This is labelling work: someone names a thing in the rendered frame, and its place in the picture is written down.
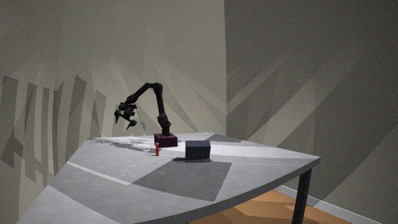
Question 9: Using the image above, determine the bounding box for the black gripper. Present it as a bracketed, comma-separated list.
[114, 109, 137, 130]

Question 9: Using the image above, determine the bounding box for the grey sloped panel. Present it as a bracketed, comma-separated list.
[185, 140, 211, 163]

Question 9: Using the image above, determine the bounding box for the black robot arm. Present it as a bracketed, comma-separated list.
[119, 82, 171, 136]

